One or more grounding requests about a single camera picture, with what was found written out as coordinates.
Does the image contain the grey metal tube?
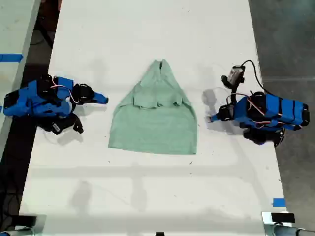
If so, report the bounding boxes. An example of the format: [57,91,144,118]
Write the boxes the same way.
[264,224,315,236]

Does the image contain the black camera stalk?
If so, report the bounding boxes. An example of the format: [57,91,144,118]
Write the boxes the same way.
[226,83,241,105]

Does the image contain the white side table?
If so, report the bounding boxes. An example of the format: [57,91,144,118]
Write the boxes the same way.
[0,0,41,158]

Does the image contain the black box on grey clamp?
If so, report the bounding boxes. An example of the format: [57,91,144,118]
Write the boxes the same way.
[13,215,38,227]

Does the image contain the grey table clamp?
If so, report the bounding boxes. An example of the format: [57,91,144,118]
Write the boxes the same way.
[0,214,47,236]

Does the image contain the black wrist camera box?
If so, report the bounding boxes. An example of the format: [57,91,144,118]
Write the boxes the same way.
[43,114,85,136]

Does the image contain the grey black camera box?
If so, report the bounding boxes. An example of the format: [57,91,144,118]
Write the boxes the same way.
[220,65,246,89]

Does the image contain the white metal bracket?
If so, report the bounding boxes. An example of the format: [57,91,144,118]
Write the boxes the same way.
[261,211,296,226]

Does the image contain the pale green t-shirt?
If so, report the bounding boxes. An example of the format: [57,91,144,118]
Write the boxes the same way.
[108,59,198,156]

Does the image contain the long blue tape strip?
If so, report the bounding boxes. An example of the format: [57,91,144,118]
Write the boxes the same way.
[0,53,24,63]

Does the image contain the black box on white bracket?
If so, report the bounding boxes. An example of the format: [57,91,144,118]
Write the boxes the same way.
[270,213,296,223]

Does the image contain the black camera cable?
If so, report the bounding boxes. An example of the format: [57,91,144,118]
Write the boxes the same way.
[240,60,272,95]

